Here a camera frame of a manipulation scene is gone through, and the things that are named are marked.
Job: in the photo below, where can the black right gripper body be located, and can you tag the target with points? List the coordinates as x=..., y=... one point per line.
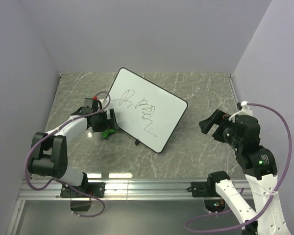
x=224, y=132

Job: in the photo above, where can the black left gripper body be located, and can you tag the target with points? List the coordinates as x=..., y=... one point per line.
x=101, y=122

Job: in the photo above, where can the green whiteboard eraser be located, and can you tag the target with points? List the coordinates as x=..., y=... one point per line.
x=106, y=134

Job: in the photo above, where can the white whiteboard black frame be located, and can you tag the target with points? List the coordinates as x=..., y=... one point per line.
x=144, y=110

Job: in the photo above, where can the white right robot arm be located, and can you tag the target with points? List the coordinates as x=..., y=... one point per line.
x=241, y=132

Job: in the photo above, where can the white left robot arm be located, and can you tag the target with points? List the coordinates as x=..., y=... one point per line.
x=48, y=155

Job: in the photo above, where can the aluminium right side rail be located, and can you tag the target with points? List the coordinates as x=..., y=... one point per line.
x=230, y=80

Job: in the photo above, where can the aluminium rail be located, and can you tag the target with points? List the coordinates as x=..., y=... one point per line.
x=230, y=80
x=122, y=189

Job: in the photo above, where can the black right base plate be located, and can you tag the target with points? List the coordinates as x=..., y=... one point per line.
x=201, y=190

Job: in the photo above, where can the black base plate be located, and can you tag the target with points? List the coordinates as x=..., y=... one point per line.
x=95, y=189
x=201, y=190

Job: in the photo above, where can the aluminium front rail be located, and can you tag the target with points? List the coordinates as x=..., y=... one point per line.
x=122, y=189

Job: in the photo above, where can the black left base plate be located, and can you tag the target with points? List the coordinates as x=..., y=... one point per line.
x=95, y=189

